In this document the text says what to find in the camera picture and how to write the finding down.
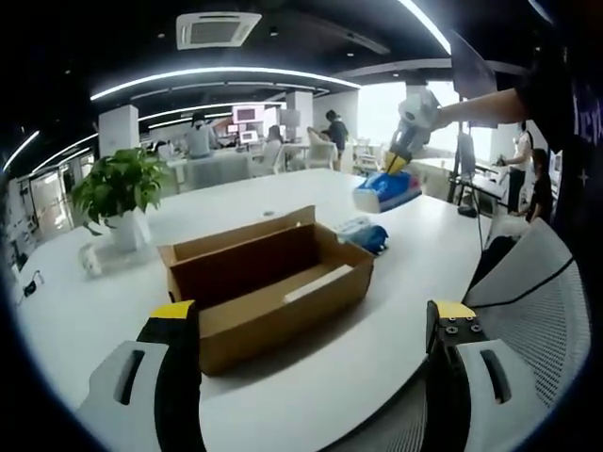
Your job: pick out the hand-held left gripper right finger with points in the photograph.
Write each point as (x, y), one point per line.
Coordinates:
(471, 376)

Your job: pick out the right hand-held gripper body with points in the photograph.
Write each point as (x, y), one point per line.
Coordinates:
(417, 110)

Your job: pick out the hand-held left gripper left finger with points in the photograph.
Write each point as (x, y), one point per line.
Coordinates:
(141, 376)

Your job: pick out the blue soft tissue pack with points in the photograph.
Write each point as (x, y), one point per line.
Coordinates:
(386, 190)

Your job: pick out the soft wet wipes pack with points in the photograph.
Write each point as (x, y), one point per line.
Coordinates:
(360, 233)

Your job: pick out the brown cardboard shoe box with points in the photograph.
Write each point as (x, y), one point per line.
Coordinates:
(282, 325)

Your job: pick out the black monitor stand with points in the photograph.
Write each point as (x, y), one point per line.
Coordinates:
(466, 179)

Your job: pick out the dark hanging screen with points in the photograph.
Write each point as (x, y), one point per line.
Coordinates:
(471, 61)

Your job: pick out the grey mesh office chair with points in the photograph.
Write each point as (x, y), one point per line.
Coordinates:
(542, 329)

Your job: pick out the straight ceiling light strip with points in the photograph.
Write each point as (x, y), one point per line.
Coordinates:
(424, 19)

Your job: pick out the white cloth bundle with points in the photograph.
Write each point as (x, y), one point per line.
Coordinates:
(506, 226)

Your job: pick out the white paper cup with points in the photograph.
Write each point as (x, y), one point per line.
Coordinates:
(92, 259)

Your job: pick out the person's torso dark shirt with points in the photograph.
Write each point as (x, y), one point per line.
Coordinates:
(565, 94)

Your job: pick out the pink screen monitor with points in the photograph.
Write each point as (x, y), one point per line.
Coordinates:
(249, 114)

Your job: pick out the grey office partition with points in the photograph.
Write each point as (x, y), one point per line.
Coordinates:
(216, 169)

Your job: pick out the long curved ceiling light strip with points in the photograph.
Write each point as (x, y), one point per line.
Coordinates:
(226, 75)

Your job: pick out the green potted plant white pot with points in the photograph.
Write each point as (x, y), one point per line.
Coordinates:
(122, 183)

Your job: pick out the ceiling air conditioner unit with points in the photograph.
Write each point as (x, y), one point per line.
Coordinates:
(216, 28)

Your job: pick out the white square pillar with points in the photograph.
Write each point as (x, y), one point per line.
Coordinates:
(118, 129)

